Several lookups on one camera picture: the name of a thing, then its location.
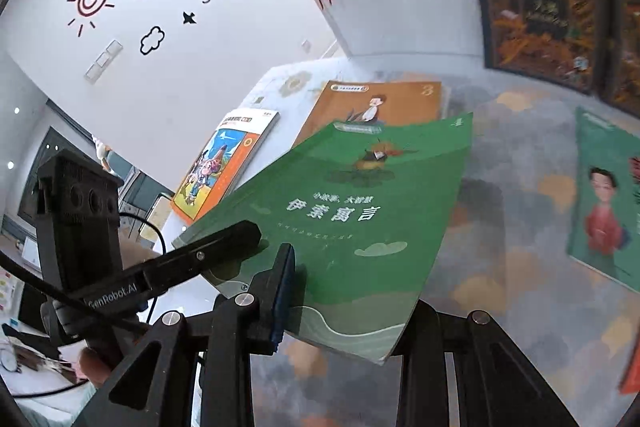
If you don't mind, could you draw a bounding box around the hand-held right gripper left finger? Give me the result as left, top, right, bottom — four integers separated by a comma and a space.
72, 243, 297, 427

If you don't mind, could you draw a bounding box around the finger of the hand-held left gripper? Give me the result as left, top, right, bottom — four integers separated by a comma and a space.
144, 220, 264, 297

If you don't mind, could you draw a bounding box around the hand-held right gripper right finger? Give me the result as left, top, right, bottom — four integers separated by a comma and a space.
387, 298, 576, 427

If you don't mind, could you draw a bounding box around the green landscape cover book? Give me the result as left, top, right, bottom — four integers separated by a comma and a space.
171, 112, 475, 367

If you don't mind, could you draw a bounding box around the orange brown cover book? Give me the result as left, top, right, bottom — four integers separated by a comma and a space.
292, 80, 445, 150

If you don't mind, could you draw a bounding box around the green girl cover book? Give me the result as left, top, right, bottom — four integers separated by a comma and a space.
566, 106, 640, 294

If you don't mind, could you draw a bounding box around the person's left hand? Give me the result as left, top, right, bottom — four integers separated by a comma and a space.
78, 347, 127, 386

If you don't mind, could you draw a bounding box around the orange blue cartoon book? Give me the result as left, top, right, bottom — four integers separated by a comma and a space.
170, 109, 280, 226

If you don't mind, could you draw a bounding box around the colourful printed sheet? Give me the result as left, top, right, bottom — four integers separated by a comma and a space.
619, 334, 640, 397

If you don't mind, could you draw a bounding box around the large dark ornate book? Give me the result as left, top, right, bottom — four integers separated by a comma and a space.
597, 0, 640, 112
462, 0, 608, 95

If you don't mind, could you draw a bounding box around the black cloud wall decal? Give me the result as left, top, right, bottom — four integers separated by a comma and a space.
138, 26, 167, 56

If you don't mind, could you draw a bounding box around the red sun wall decal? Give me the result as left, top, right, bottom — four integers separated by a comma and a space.
66, 0, 121, 38

